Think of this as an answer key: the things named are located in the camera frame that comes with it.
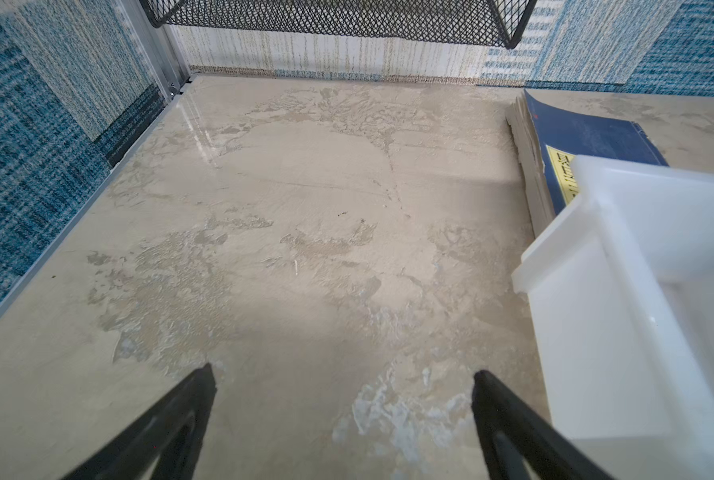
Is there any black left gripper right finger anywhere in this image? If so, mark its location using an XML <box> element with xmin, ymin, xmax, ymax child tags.
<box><xmin>472</xmin><ymin>370</ymin><xmax>611</xmax><ymax>479</ymax></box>

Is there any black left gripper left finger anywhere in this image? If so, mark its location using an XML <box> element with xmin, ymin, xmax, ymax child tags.
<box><xmin>65</xmin><ymin>363</ymin><xmax>217</xmax><ymax>479</ymax></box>

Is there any white left bin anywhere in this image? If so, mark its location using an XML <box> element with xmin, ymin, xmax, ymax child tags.
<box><xmin>513</xmin><ymin>156</ymin><xmax>714</xmax><ymax>479</ymax></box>

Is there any blue notebook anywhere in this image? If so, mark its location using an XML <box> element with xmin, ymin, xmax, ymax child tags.
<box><xmin>506</xmin><ymin>91</ymin><xmax>667</xmax><ymax>236</ymax></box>

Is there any black wire mesh shelf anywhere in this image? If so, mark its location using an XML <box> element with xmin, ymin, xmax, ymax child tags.
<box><xmin>140</xmin><ymin>0</ymin><xmax>537</xmax><ymax>49</ymax></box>

